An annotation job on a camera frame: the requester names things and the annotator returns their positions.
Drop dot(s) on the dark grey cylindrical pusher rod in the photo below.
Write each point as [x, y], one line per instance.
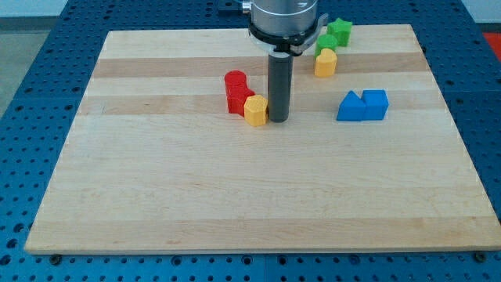
[279, 85]

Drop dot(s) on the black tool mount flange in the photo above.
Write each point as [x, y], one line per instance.
[281, 45]

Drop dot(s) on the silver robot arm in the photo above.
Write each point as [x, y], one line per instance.
[284, 29]

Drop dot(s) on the yellow heart block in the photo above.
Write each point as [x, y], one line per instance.
[325, 63]

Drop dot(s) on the green cylinder block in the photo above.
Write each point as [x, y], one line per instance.
[325, 41]

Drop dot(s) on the green star block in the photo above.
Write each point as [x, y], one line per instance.
[341, 30]

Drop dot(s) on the red cylinder block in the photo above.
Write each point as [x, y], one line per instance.
[234, 79]

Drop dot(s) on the yellow hexagon block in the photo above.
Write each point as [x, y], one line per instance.
[256, 110]

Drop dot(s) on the red star block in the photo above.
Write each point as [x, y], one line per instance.
[236, 98]

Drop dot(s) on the blue triangle block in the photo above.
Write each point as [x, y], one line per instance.
[352, 108]

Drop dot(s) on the blue cube block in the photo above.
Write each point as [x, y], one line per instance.
[376, 102]

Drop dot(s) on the wooden board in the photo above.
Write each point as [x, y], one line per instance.
[155, 164]

